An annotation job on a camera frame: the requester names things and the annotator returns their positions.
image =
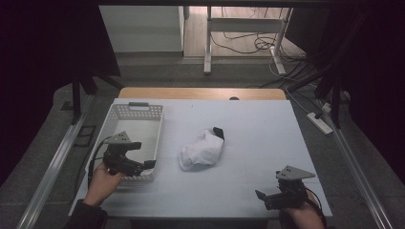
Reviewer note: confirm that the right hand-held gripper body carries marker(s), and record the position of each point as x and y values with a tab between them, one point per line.
288	194

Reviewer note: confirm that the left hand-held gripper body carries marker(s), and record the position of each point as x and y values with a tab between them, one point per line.
117	157

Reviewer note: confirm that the white plastic basket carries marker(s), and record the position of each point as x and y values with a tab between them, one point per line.
140	127

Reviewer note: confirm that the white and black cloth bundle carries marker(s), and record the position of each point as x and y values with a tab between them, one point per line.
202	151

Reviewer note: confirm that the person's right hand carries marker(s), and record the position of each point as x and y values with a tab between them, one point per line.
302	218

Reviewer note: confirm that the person's left hand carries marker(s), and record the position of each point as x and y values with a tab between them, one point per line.
102	186

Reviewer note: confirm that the black metal stand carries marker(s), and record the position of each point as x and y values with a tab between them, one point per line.
76	101
335	105

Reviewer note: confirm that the white power strip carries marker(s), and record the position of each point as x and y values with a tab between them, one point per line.
320	124

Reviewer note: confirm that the white plug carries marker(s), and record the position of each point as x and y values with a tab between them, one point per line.
326	107

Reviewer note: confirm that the white cabinet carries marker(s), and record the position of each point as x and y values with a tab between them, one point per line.
143	28

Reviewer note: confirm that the black curtain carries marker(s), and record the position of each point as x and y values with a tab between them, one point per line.
38	63
379	79

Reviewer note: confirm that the black floor frame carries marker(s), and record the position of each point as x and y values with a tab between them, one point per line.
85	135

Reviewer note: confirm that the aluminium rail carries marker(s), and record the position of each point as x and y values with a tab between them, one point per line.
54	168
359	178

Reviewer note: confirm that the white desk frame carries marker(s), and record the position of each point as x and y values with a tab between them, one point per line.
245	24

